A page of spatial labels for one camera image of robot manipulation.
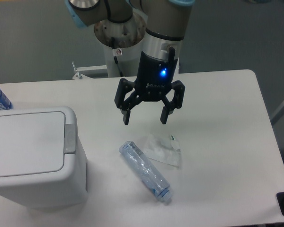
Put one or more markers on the crumpled clear plastic wrapper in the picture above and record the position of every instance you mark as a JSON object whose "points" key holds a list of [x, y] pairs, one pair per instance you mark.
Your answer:
{"points": [[164, 149]]}

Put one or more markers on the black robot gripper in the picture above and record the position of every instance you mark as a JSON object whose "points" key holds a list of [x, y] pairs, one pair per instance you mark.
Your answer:
{"points": [[153, 83]]}

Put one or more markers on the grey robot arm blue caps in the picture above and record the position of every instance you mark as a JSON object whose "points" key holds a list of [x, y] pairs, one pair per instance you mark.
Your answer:
{"points": [[144, 38]]}

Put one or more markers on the empty clear plastic bottle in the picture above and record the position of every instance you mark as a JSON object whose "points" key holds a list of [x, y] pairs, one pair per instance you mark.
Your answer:
{"points": [[146, 171]]}

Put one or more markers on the white push-lid trash can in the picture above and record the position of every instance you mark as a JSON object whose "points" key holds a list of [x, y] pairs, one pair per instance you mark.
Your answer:
{"points": [[42, 161]]}

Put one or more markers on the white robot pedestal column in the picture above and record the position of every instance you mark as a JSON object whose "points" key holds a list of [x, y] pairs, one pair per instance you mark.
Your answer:
{"points": [[121, 41]]}

